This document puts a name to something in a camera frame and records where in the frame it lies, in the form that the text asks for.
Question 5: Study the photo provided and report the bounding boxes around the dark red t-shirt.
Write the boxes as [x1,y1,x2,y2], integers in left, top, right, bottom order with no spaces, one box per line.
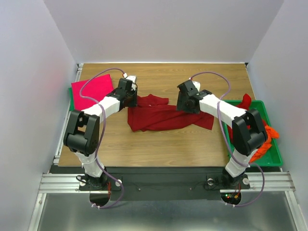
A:
[128,94,214,132]

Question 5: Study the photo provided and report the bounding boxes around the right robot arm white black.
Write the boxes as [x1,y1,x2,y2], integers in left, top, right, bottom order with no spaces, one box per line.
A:
[176,80,268,188]

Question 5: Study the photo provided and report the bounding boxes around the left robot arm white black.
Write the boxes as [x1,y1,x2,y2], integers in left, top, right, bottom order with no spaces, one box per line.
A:
[63,76,138,190]

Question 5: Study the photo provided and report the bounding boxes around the folded pink t-shirt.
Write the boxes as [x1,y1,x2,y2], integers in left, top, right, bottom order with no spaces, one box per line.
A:
[71,74,114,111]

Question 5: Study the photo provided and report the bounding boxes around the folded green t-shirt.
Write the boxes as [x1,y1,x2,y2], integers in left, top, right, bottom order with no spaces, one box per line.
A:
[68,88,74,111]

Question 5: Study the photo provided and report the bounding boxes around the red t-shirt in bin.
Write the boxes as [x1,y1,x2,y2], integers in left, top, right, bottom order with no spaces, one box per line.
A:
[228,93,252,143]

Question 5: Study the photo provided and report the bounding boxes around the orange t-shirt in bin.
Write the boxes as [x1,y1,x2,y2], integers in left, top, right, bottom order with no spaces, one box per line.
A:
[250,123,280,163]

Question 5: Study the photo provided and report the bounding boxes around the green plastic bin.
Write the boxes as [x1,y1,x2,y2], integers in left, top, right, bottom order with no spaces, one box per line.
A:
[222,100,283,167]

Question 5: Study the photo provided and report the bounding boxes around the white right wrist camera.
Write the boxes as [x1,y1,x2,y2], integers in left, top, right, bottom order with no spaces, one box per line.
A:
[192,81,201,91]

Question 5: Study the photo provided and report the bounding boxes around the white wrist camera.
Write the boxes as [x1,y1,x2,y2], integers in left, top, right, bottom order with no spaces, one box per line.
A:
[125,76,137,83]
[192,81,201,91]

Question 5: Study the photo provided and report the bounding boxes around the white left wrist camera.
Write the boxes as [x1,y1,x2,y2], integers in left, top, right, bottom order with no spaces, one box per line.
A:
[125,76,137,83]

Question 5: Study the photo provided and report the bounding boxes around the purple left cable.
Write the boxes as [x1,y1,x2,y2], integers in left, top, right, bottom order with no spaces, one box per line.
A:
[79,68,128,209]

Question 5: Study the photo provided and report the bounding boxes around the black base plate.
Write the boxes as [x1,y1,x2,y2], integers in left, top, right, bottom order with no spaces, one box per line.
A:
[77,167,250,204]

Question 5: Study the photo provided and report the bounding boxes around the aluminium frame rail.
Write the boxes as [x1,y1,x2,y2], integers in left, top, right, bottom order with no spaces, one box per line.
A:
[38,172,295,194]

